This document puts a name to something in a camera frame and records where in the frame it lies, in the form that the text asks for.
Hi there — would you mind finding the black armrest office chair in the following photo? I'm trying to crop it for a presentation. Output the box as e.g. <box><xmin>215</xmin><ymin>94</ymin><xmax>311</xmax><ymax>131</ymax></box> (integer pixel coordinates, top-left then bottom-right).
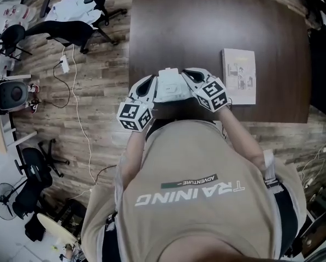
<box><xmin>13</xmin><ymin>138</ymin><xmax>71</xmax><ymax>221</ymax></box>

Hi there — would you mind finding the white clothing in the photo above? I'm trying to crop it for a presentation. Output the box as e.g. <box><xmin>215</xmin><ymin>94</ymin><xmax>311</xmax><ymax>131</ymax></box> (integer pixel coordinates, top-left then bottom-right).
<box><xmin>44</xmin><ymin>0</ymin><xmax>102</xmax><ymax>25</ymax></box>

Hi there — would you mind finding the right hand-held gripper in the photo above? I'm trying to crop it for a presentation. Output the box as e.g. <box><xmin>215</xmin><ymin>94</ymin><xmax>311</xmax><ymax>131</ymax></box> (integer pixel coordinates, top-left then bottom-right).
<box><xmin>181</xmin><ymin>67</ymin><xmax>229</xmax><ymax>112</ymax></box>

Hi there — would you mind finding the white strap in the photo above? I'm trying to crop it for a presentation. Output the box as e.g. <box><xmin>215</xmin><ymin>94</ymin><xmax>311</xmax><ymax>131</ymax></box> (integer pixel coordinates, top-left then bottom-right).
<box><xmin>262</xmin><ymin>149</ymin><xmax>281</xmax><ymax>195</ymax></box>

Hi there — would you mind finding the white power strip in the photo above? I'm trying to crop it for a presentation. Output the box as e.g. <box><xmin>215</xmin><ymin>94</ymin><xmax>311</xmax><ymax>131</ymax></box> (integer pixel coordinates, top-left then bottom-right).
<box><xmin>59</xmin><ymin>54</ymin><xmax>70</xmax><ymax>74</ymax></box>

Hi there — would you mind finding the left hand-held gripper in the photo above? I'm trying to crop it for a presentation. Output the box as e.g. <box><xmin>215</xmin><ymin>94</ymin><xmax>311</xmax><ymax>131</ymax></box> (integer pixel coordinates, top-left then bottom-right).
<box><xmin>116</xmin><ymin>74</ymin><xmax>159</xmax><ymax>133</ymax></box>

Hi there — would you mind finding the black floor fan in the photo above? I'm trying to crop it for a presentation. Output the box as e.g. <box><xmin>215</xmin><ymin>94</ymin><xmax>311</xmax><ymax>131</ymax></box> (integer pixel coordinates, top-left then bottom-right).
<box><xmin>0</xmin><ymin>182</ymin><xmax>19</xmax><ymax>221</ymax></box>

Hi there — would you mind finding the round beige table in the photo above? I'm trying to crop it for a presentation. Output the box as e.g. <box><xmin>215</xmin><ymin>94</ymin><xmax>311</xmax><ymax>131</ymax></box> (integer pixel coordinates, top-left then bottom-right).
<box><xmin>37</xmin><ymin>212</ymin><xmax>80</xmax><ymax>246</ymax></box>

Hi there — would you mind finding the white wet wipes pack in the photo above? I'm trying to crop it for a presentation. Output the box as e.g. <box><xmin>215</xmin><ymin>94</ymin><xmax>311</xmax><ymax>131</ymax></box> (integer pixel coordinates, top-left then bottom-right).
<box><xmin>153</xmin><ymin>67</ymin><xmax>194</xmax><ymax>104</ymax></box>

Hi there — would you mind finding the long white cable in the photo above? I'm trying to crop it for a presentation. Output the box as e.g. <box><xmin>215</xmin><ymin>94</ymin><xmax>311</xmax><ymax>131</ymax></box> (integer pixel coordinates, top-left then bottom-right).
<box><xmin>69</xmin><ymin>44</ymin><xmax>97</xmax><ymax>187</ymax></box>

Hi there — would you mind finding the thin black cable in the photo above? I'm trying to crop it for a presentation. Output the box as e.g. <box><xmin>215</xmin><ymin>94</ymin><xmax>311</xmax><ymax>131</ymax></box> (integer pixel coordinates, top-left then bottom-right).
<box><xmin>52</xmin><ymin>60</ymin><xmax>72</xmax><ymax>109</ymax></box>

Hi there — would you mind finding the person's beige shirt torso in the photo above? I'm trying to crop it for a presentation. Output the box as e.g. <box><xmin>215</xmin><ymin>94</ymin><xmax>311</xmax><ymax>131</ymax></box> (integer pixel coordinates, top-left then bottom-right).
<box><xmin>80</xmin><ymin>118</ymin><xmax>308</xmax><ymax>262</ymax></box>

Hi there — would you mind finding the grey illustrated book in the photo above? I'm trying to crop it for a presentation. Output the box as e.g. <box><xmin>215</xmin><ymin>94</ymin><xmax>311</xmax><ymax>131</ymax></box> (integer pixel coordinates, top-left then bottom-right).
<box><xmin>221</xmin><ymin>48</ymin><xmax>257</xmax><ymax>105</ymax></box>

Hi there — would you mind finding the black stool chair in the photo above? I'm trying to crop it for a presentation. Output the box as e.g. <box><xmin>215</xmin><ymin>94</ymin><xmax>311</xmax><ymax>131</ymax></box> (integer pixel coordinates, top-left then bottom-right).
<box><xmin>0</xmin><ymin>24</ymin><xmax>33</xmax><ymax>63</ymax></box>

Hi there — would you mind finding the person's left forearm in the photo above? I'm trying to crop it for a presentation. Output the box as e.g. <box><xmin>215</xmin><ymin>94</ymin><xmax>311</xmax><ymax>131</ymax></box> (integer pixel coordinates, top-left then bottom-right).
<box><xmin>125</xmin><ymin>130</ymin><xmax>147</xmax><ymax>165</ymax></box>

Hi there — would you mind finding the person's right forearm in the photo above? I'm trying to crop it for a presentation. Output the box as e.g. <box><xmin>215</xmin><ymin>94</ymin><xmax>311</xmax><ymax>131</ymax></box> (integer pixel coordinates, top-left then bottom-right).
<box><xmin>216</xmin><ymin>107</ymin><xmax>265</xmax><ymax>172</ymax></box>

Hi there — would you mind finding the white charger with cable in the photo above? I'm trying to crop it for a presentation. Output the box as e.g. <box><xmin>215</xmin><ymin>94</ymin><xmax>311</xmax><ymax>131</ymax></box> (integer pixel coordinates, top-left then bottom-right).
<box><xmin>299</xmin><ymin>143</ymin><xmax>326</xmax><ymax>189</ymax></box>

